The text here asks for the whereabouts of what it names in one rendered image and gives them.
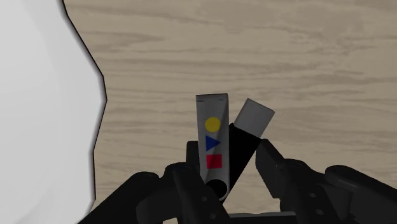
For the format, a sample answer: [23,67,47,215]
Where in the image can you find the black stick with grey cap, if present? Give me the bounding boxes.
[221,97,276,204]

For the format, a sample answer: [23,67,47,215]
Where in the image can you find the light wooden table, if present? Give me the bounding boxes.
[61,0,397,224]

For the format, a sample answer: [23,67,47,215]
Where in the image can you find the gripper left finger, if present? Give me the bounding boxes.
[77,140,231,224]

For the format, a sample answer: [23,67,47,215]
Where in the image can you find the grey tube with coloured shapes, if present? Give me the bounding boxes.
[195,93,231,201]

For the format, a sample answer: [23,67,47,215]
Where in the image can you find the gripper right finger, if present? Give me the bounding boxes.
[255,138,397,224]

